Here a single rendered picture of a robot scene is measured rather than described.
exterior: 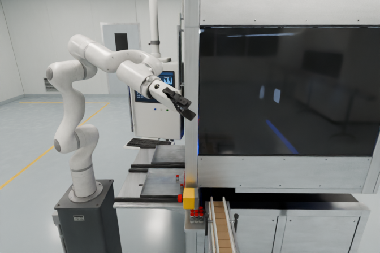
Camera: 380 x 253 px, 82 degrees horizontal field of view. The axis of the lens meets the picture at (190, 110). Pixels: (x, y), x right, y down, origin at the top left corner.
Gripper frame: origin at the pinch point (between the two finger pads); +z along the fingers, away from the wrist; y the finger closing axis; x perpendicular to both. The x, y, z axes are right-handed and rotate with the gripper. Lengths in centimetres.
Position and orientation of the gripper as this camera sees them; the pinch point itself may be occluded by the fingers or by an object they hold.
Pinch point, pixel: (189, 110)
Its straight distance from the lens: 70.8
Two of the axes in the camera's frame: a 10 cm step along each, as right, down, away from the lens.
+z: 7.8, 4.9, -3.8
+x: -6.0, 7.7, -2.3
